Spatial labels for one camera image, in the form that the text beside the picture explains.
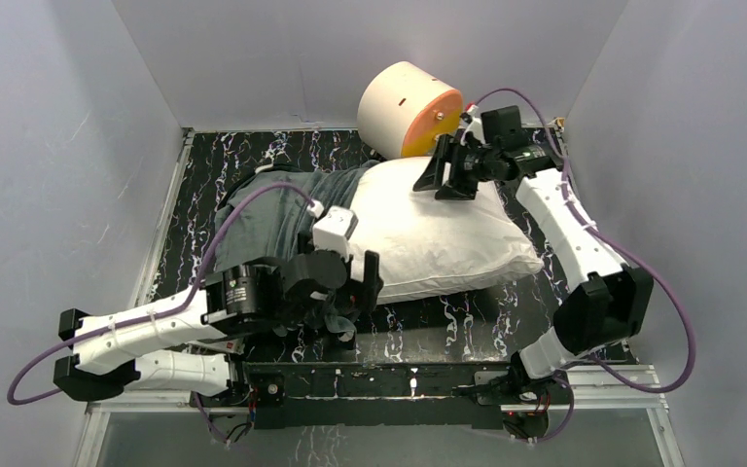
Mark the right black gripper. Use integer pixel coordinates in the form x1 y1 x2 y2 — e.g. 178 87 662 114
413 133 500 200

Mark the white pillow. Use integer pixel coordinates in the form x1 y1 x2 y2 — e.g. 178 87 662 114
349 157 544 305

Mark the grey plush pillowcase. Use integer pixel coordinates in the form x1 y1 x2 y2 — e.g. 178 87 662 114
206 162 374 342

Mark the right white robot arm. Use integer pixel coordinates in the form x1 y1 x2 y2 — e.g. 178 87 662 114
412 104 654 403

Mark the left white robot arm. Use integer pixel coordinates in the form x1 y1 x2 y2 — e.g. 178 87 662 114
53 250 383 405

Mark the white orange cylindrical drum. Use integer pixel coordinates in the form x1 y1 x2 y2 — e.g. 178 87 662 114
356 61 464 160

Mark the white labelled power box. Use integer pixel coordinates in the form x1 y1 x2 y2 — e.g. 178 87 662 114
203 340 245 355

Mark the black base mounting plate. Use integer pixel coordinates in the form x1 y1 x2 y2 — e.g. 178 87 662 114
243 362 549 429

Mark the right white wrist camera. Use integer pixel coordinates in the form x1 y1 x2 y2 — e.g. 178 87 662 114
457 102 485 146

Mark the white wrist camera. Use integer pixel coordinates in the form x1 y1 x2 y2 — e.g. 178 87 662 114
306 200 358 262
457 102 485 146

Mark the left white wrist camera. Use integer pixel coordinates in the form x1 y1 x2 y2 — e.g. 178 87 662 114
306 200 358 262

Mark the aluminium left frame rail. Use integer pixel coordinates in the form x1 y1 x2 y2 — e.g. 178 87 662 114
89 128 196 388

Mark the aluminium front frame rail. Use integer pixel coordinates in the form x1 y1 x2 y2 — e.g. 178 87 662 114
85 366 670 417

